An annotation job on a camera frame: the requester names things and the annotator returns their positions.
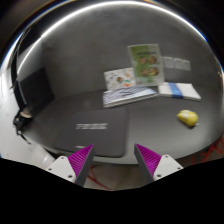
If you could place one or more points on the white wall socket panel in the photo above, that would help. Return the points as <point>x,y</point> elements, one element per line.
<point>177,63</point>

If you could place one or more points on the white and blue box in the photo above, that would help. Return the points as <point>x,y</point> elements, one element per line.
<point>179,90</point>

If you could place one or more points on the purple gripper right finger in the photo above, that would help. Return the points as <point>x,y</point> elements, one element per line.
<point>155,166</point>

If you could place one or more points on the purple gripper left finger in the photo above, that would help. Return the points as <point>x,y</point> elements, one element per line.
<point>75,167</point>

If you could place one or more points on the dark grey mouse pad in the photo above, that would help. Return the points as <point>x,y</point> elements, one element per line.
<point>105,129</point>

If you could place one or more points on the yellow computer mouse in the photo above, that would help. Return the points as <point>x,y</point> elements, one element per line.
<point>188,117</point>

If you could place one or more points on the white illustrated booklet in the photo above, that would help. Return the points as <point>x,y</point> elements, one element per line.
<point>120,78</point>

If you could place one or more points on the green standing picture book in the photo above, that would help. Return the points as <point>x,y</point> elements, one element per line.
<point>147,64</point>

